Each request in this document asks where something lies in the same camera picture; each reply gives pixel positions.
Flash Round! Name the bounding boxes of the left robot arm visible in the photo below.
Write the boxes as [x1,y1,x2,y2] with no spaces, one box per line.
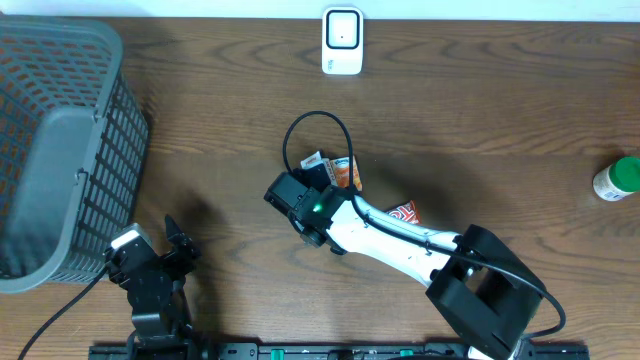
[105,215,202,359]

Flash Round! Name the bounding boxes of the orange tissue pack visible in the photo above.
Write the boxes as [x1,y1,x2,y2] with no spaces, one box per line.
[330,157,363,191]

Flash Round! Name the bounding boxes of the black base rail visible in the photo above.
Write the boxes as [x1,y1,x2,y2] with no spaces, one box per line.
[88,340,591,360]

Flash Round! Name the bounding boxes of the red chocolate bar wrapper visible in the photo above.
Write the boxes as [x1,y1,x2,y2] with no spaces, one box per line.
[386,200,421,225]

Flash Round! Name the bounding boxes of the green lid seasoning jar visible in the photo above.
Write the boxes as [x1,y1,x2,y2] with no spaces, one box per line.
[592,156,640,202]

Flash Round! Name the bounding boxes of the grey plastic shopping basket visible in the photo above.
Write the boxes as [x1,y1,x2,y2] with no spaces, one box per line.
[1,16,150,294]

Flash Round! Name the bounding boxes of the white barcode scanner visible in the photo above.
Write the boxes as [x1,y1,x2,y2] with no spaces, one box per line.
[321,7,364,76]

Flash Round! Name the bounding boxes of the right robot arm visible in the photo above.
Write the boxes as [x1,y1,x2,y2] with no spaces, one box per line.
[264,172,547,359]

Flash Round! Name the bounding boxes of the white green carton box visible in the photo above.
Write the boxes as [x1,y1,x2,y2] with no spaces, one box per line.
[300,151,331,172]

